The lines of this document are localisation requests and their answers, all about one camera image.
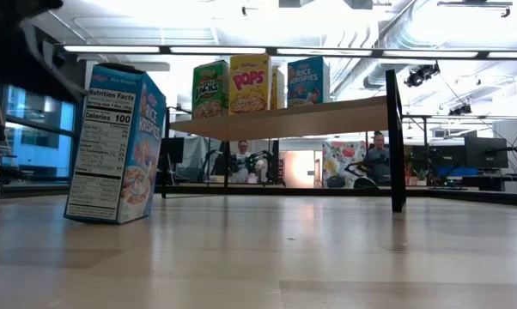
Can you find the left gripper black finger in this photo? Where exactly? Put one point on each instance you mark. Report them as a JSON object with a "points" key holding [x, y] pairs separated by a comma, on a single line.
{"points": [[114, 68]]}

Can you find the blue Rice Krispies cereal box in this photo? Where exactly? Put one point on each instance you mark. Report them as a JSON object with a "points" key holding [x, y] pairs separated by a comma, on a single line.
{"points": [[308, 81], [112, 150]]}

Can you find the green Apple Jacks cereal box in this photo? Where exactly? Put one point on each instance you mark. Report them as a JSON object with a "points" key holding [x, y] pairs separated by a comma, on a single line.
{"points": [[209, 90]]}

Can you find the yellow Corn Pops cereal box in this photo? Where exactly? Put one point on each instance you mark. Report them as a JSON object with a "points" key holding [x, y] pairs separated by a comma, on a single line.
{"points": [[250, 86], [278, 90]]}

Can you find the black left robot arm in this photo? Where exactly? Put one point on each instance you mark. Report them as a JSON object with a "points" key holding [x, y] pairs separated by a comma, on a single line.
{"points": [[9, 51]]}

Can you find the black background robot arm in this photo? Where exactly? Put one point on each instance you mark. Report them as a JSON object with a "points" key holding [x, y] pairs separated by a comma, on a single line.
{"points": [[258, 159]]}

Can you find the wooden shelf with black legs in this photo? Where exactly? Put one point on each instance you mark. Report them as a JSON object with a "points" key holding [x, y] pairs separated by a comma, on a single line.
{"points": [[284, 122]]}

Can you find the long ceiling light bar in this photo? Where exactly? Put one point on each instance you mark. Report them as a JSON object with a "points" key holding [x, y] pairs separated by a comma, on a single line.
{"points": [[112, 49]]}

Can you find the black monitor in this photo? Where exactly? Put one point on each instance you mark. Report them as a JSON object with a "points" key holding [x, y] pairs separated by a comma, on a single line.
{"points": [[484, 152], [174, 150]]}

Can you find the large window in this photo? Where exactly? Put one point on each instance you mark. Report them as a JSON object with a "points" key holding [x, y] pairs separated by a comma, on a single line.
{"points": [[39, 141]]}

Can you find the person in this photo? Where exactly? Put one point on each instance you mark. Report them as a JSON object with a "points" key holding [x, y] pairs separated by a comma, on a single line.
{"points": [[378, 161], [242, 148]]}

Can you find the orange lit board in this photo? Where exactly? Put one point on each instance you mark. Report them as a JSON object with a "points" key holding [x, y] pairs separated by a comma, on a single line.
{"points": [[299, 167]]}

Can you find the floral patterned cloth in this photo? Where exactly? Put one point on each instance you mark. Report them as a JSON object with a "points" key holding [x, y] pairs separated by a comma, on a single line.
{"points": [[340, 161]]}

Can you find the black round object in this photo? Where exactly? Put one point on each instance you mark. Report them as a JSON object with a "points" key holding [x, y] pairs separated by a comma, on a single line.
{"points": [[365, 183], [336, 181]]}

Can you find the black spotlight cluster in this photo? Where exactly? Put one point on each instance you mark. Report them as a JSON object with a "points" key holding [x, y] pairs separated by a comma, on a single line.
{"points": [[460, 110], [421, 74]]}

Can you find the blue flat box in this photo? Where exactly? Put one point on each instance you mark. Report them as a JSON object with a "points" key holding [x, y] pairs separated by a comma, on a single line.
{"points": [[458, 171]]}

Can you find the black table frame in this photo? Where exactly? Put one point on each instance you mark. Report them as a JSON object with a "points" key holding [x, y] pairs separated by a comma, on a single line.
{"points": [[284, 189]]}

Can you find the silver ventilation duct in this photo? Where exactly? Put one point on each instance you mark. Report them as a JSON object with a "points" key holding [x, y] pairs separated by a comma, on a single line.
{"points": [[413, 30]]}

